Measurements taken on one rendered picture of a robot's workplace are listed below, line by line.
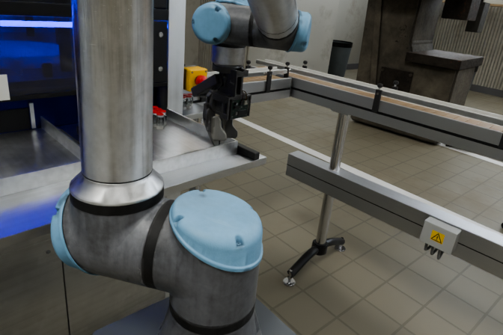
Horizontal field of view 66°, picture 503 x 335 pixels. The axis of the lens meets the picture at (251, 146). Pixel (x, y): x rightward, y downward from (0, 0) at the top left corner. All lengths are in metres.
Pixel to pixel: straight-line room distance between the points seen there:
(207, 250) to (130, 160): 0.14
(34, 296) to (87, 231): 0.85
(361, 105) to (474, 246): 0.66
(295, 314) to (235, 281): 1.37
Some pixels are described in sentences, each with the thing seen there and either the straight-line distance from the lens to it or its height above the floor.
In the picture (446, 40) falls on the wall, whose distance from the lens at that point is 8.64.
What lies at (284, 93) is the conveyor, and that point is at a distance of 1.81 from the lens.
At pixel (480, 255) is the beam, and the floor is 0.48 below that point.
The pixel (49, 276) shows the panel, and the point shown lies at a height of 0.46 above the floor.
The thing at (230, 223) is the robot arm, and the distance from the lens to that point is 0.47.
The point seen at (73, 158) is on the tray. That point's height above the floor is 0.88.
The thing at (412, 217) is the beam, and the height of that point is 0.51.
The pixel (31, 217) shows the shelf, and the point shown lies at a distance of 0.78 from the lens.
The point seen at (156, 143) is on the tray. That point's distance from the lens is 1.06.
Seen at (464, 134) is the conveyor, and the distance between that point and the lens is 1.51.
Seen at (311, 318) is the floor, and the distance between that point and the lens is 1.85.
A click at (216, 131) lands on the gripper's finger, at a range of 0.94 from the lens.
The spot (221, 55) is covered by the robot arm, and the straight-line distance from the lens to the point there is 0.88.
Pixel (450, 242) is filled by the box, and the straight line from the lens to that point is 1.62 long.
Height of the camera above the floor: 1.27
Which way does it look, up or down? 21 degrees down
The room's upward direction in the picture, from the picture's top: 6 degrees clockwise
